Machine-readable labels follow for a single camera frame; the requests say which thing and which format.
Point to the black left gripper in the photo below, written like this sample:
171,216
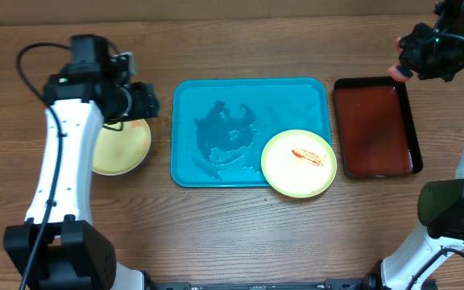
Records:
148,101

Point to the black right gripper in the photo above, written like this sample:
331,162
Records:
411,46

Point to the orange sponge with dark scourer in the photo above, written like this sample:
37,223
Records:
397,71

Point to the yellow-green plate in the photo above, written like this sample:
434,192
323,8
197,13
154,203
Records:
121,148
299,163

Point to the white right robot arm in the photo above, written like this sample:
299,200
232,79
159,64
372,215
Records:
440,230

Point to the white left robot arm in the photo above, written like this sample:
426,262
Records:
56,246

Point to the dark red black-rimmed tray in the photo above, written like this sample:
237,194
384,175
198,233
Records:
376,128

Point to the teal plastic tray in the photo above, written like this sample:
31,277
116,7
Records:
220,127

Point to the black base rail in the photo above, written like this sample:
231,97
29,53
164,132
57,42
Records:
329,284

